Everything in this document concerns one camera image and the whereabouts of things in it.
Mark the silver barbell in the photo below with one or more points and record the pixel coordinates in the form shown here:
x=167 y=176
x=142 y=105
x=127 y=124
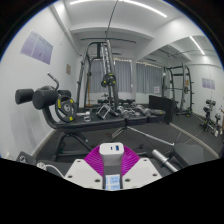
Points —
x=163 y=160

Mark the black weight bench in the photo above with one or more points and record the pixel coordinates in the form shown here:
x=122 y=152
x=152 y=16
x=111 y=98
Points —
x=93 y=124

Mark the white paper sign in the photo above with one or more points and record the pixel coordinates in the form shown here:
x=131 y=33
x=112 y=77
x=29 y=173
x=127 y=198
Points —
x=157 y=89

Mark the small brown wall sign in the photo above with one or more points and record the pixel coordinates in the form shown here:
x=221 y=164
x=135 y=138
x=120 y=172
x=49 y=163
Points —
x=68 y=69

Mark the black power rack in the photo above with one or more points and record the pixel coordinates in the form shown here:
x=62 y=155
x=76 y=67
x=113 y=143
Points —
x=184 y=80

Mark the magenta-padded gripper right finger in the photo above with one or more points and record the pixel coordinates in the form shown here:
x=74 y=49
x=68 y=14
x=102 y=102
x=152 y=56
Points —
x=143 y=171

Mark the white charger block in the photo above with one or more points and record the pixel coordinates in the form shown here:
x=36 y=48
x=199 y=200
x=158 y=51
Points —
x=111 y=160

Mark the grey smith machine rack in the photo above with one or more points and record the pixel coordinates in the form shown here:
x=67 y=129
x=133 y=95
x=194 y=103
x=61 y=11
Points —
x=108 y=56

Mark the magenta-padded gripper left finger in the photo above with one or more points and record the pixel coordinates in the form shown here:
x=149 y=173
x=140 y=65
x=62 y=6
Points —
x=80 y=173

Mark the purple wall poster pair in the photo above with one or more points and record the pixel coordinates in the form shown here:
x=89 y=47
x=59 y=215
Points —
x=208 y=83

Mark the black dumbbell rack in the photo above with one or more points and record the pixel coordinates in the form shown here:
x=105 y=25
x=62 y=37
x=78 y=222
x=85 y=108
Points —
x=210 y=116

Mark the black upright board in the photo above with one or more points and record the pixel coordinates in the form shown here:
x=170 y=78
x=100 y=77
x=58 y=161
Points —
x=161 y=108

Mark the white ceiling light strip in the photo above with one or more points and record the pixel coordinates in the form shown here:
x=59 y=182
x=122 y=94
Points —
x=146 y=7
x=197 y=45

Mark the black weight plate yellow marks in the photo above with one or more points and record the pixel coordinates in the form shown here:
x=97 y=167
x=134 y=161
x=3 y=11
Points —
x=108 y=78
x=65 y=116

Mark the silver dumbbell group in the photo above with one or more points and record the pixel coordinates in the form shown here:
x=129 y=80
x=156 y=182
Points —
x=136 y=109

